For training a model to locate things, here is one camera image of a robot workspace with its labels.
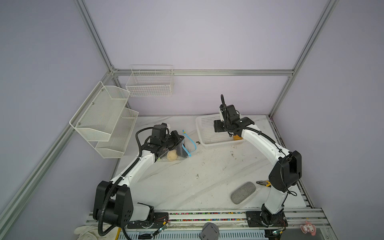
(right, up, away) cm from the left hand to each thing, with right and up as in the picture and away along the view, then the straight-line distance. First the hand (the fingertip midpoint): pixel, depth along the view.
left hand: (184, 137), depth 82 cm
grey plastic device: (+14, -45, -12) cm, 48 cm away
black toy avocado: (-2, -9, +3) cm, 9 cm away
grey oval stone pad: (+32, -30, -2) cm, 44 cm away
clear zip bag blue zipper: (0, -7, 0) cm, 7 cm away
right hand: (+19, +8, +5) cm, 21 cm away
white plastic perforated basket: (+14, 0, +26) cm, 29 cm away
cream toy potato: (-9, -12, +10) cm, 18 cm away
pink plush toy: (+60, -42, -12) cm, 75 cm away
